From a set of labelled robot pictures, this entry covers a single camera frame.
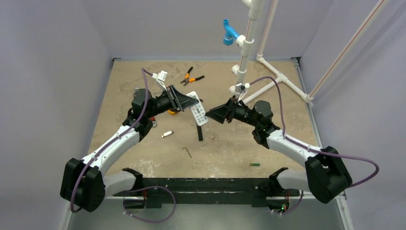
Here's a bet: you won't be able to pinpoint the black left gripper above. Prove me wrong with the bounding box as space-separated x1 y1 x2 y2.
146 85 198 119

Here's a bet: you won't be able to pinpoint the white air conditioner remote control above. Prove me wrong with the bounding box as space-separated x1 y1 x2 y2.
187 91 209 126

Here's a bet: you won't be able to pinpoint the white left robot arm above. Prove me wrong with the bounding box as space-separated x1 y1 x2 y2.
60 85 201 213

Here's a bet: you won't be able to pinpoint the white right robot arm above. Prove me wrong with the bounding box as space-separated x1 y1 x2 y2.
205 98 352 204

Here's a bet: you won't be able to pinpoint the orange black pliers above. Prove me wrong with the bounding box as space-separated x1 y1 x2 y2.
180 67 205 86

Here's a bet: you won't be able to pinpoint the silver white battery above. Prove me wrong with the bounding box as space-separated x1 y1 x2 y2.
161 130 174 138

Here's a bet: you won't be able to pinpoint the blue pipe fitting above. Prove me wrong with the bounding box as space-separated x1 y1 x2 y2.
223 19 240 46

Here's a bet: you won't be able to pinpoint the claw hammer black handle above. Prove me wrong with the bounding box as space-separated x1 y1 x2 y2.
197 125 203 141

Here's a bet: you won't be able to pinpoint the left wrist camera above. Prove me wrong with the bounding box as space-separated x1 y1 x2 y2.
152 70 168 91

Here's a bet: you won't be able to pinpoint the red handled tool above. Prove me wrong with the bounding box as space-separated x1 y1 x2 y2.
150 117 157 127

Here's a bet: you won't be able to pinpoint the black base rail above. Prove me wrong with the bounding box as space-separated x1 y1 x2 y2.
113 175 300 208

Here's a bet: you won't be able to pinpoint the white pvc pipe frame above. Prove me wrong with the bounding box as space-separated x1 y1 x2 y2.
229 0 391 105

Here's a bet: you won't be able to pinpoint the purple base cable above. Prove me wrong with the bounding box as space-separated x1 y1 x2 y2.
123 186 177 224

